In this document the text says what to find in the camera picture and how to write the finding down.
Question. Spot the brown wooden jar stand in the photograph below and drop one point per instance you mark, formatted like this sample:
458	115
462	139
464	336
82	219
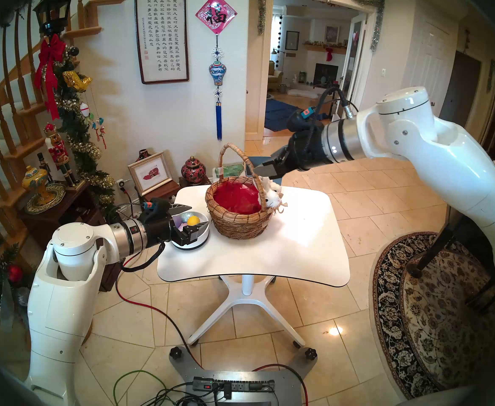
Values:
186	184

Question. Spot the silver tinsel doorway garland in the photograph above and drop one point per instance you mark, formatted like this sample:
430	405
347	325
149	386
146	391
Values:
377	26

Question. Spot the blue fabric storage bin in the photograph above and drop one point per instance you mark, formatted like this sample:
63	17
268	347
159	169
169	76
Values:
256	160

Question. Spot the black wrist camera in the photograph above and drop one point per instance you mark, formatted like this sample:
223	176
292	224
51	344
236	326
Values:
158	207
300	122

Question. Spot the blue floor rug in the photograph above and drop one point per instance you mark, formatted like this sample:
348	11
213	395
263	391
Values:
279	115

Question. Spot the light framed wall picture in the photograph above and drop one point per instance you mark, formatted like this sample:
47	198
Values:
332	34

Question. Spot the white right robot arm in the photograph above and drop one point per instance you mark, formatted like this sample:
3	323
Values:
442	164

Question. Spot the dark wooden console table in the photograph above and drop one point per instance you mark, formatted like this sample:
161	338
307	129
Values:
433	248

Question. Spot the ornate decorative plate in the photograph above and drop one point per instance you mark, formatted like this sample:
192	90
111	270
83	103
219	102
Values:
55	198

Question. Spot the wooden stair banister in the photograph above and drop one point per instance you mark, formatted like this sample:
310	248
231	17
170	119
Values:
103	0

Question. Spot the red fabric basket lining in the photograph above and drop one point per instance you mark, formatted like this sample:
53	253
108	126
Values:
237	198

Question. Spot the blue vase hanging with tassel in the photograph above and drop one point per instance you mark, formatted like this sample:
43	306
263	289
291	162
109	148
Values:
217	73

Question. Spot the green jade stone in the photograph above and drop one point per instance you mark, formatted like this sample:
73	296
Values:
234	171

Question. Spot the yellow cloisonne urn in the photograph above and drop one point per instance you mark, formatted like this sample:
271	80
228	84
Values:
35	179

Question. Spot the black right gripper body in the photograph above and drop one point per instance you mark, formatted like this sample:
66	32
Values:
308	151

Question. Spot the white round bowl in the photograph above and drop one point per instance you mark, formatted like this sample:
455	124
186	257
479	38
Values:
199	241

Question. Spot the small dark nutcracker figure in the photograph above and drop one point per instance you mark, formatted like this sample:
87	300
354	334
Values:
44	166

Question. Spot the black framed wall picture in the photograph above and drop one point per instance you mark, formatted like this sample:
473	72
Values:
292	40

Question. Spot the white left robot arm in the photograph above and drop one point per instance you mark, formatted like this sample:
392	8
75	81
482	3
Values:
61	316

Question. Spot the white glass door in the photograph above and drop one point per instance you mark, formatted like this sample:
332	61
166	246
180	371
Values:
353	50

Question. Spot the white table pedestal base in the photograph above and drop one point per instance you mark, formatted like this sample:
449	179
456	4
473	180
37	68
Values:
247	295

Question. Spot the red christmas stocking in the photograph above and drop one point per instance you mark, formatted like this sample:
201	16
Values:
329	54

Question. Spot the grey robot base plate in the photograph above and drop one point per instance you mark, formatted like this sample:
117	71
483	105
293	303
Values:
285	379

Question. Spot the white wall plug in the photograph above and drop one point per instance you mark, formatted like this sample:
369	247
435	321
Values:
120	183

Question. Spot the yellow easter egg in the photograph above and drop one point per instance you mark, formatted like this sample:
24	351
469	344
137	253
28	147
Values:
193	220

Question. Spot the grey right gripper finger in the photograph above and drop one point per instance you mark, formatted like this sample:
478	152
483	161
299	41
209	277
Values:
272	170
281	159

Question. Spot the black lantern lamp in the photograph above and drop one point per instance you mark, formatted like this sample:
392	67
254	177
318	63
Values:
53	12

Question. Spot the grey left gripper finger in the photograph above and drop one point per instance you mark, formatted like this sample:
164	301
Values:
194	232
179	209

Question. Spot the large oriental floral rug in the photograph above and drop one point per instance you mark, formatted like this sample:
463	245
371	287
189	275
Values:
399	354

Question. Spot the small framed red picture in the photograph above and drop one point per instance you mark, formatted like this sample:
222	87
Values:
151	174

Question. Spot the beige armchair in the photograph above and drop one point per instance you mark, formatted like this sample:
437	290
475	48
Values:
275	77

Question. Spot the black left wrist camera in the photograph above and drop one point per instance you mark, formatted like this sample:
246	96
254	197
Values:
158	207

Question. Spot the white panel door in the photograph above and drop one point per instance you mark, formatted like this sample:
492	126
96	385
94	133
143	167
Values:
429	58

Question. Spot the red ceramic lidded jar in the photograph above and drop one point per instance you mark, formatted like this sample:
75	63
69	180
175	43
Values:
193	171

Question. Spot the red ball ornament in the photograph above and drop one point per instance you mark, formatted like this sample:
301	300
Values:
15	273

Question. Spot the framed calligraphy scroll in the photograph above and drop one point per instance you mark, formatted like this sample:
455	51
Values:
161	33

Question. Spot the red diamond fu decoration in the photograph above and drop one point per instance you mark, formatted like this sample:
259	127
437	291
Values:
216	13

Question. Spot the dark wooden side table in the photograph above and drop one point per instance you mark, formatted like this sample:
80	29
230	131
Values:
31	221

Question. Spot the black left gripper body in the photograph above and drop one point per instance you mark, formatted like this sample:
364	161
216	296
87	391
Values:
158	231

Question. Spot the small black vase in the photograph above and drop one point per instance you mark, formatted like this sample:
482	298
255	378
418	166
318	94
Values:
143	154

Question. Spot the black base knob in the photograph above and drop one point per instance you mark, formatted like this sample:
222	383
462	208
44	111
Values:
311	354
176	352

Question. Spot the white plush bunny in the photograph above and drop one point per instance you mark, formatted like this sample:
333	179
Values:
266	183
274	200

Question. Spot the white egg ornament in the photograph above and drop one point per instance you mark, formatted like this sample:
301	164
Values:
85	110

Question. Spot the green garland with gold tinsel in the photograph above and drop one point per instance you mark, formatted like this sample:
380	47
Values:
78	130

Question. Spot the colourful hanging ornaments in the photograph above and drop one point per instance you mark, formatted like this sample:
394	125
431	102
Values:
99	124

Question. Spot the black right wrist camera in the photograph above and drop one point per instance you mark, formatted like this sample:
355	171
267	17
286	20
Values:
300	122

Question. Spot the black power strip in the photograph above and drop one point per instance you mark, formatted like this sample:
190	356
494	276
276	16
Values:
243	385

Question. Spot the red ribbon bow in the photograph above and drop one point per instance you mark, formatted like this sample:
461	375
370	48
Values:
48	71

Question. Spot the red nutcracker figure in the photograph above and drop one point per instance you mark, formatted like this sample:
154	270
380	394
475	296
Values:
57	151

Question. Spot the blue glitter easter egg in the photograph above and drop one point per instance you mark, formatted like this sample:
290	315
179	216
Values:
186	217

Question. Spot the black fireplace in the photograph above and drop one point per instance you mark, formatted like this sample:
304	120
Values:
325	74

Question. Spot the gold fish ornament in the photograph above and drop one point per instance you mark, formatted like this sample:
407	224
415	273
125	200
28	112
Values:
76	80

